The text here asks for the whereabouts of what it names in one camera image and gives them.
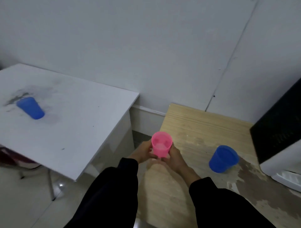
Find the person's left hand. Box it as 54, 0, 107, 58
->
128, 140, 158, 164

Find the person's right hand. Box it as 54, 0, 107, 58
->
161, 143, 190, 174

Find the pink plastic cup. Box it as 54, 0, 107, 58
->
151, 132, 173, 158

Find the person's left forearm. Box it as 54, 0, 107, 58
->
64, 157, 139, 228

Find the person's right forearm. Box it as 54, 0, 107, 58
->
180, 167, 277, 228

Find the wooden table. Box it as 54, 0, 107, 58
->
136, 103, 301, 228

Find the blue plastic cup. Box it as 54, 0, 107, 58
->
209, 145, 240, 174
16, 97, 45, 120

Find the white table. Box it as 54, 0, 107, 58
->
0, 63, 140, 201

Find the black and white appliance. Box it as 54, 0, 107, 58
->
250, 78, 301, 193

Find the red chair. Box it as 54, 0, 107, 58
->
0, 145, 42, 179

